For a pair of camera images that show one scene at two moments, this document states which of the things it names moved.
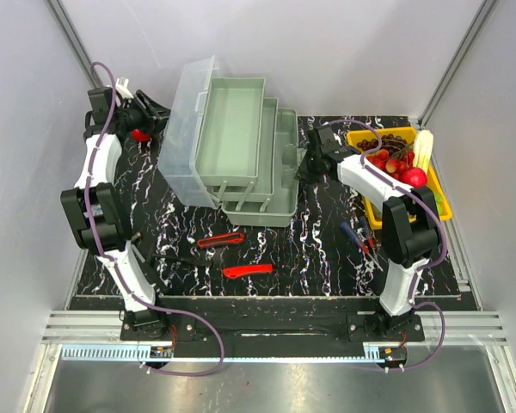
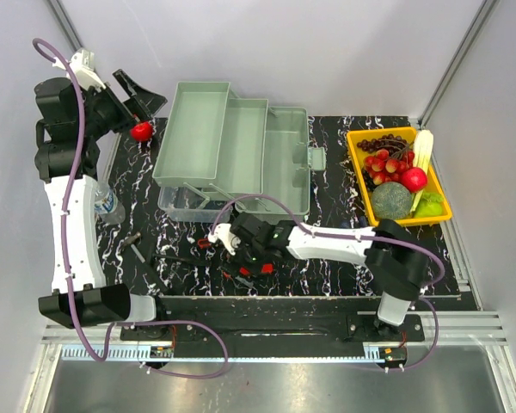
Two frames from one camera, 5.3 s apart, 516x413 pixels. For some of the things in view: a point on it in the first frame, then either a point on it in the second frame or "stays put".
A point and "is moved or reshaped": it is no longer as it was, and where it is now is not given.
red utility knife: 235,271 stays put
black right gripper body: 310,161 -> 252,253
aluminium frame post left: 74,43 stays put
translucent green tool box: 226,146 is moved or reshaped
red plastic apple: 138,136 stays put
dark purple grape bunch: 388,142 stays put
